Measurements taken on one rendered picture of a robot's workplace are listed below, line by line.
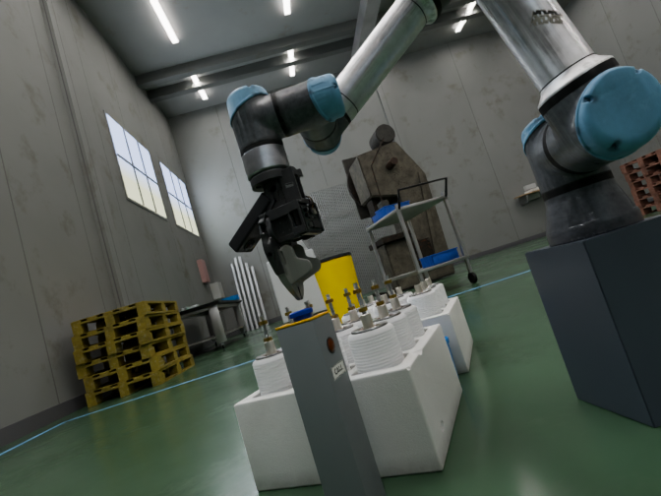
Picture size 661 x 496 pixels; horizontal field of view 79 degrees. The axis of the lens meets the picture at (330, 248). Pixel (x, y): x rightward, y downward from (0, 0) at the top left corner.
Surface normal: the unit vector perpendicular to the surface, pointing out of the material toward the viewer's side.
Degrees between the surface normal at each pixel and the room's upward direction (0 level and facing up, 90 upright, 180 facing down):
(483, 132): 90
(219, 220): 90
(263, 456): 90
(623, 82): 98
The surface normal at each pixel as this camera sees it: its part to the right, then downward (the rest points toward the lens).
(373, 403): -0.39, 0.02
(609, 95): -0.06, 0.05
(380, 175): 0.18, -0.16
